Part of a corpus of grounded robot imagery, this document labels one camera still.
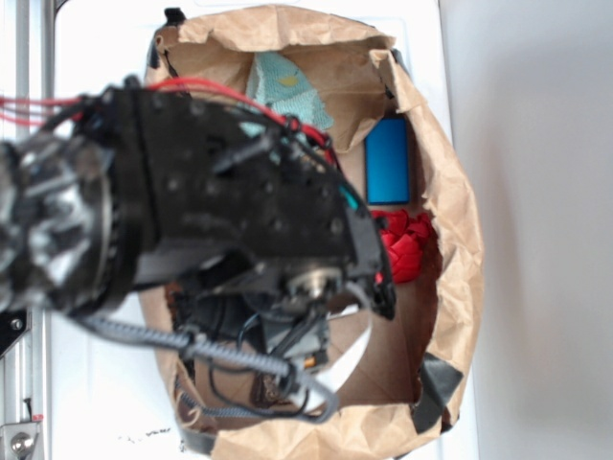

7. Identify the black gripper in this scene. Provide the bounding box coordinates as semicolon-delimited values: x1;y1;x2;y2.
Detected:
102;88;396;319

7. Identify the brown paper bag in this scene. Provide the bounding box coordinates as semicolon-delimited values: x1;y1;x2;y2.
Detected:
146;5;484;459

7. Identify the aluminium frame rail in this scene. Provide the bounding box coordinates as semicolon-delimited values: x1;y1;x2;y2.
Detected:
1;1;56;459

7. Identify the teal knitted cloth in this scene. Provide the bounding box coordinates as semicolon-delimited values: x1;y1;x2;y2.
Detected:
245;52;334;131

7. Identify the grey braided cable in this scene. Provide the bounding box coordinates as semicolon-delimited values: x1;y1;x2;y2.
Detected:
76;282;379;426

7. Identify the red crumpled paper ball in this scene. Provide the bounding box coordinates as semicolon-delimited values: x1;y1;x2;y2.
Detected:
372;210;433;284

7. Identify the blue rectangular block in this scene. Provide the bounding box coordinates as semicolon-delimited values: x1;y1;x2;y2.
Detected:
365;118;411;205

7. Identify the red wire bundle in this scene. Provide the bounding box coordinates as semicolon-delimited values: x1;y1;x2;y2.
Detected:
0;77;336;167

